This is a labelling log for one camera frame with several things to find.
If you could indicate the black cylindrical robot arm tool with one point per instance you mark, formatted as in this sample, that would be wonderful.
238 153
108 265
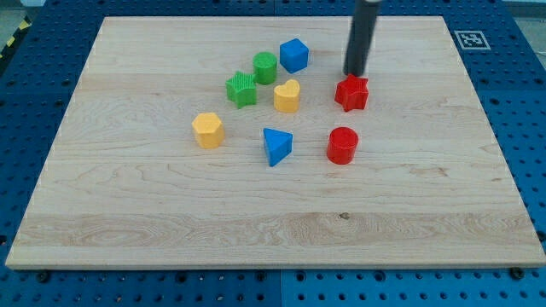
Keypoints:
360 36

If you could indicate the green star block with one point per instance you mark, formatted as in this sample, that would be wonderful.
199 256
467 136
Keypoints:
241 89

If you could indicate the red star block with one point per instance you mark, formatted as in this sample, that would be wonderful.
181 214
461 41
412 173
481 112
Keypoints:
352 93

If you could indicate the blue triangle block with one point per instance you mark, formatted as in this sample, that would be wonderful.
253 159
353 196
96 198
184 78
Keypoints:
277 145

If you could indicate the yellow heart block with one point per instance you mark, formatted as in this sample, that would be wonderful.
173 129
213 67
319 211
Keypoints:
286 96

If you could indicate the yellow hexagon block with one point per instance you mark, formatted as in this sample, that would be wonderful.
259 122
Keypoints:
208 130

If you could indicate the red cylinder block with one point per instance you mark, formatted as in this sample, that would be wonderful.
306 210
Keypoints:
342 145

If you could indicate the light wooden board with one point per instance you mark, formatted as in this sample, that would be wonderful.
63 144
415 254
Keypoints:
126 185

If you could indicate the green cylinder block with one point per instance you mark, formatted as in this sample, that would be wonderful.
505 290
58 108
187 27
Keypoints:
264 68

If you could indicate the blue cube block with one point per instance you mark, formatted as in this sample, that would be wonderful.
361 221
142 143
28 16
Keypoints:
294 55

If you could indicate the white fiducial marker tag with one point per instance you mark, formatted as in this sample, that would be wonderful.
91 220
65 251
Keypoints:
472 40

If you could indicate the black yellow hazard tape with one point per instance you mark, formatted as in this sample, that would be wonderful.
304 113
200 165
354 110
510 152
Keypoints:
15 40

